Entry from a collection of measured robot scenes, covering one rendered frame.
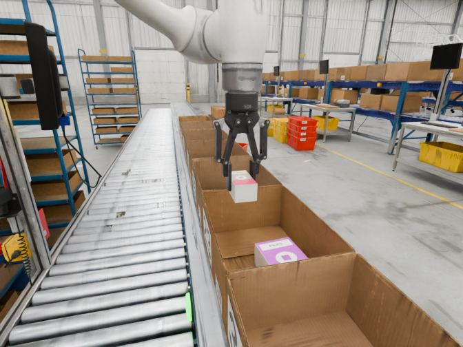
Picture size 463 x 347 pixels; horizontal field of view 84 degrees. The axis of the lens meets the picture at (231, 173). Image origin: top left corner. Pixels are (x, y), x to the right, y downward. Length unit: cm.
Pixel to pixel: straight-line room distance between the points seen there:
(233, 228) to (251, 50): 60
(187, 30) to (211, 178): 77
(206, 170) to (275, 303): 78
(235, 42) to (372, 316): 61
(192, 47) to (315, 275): 58
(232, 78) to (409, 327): 56
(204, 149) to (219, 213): 78
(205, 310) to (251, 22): 63
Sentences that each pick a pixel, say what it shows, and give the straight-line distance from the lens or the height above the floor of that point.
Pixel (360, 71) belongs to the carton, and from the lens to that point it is 747.
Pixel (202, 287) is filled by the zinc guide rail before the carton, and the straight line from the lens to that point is 74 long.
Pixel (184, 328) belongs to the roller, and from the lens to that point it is 87.
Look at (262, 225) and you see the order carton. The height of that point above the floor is 90.
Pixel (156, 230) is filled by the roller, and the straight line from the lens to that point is 127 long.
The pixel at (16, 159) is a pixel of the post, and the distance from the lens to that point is 105.
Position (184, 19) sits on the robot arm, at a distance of 67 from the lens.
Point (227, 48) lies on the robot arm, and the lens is 57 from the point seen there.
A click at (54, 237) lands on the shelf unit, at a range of 272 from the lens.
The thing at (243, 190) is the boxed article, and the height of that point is 115.
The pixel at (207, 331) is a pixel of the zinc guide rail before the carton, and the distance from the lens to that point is 65.
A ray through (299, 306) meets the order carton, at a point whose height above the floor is 93.
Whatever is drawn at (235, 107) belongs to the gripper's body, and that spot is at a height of 134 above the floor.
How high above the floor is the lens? 140
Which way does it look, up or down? 20 degrees down
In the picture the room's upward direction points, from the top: straight up
